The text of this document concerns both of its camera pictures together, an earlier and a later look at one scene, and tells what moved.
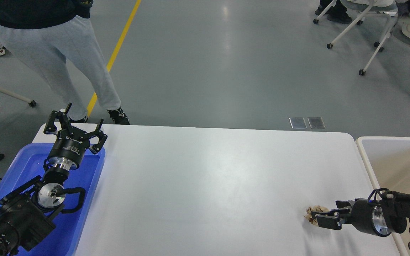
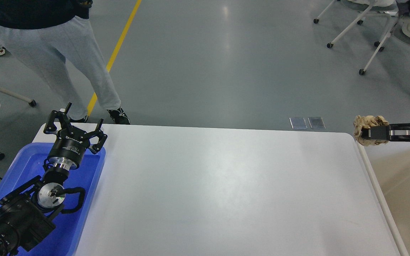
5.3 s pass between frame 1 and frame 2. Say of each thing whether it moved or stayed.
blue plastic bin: stayed
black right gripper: moved
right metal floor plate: stayed
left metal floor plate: stayed
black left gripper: stayed
